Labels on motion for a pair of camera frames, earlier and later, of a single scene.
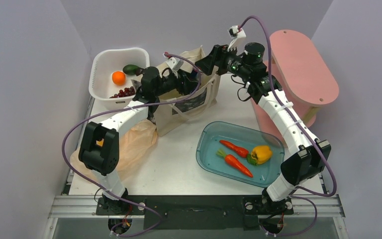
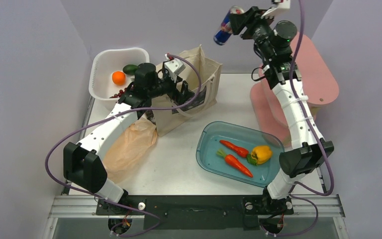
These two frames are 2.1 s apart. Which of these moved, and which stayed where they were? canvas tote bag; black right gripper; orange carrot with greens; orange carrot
Moved: black right gripper
Stayed: orange carrot; canvas tote bag; orange carrot with greens
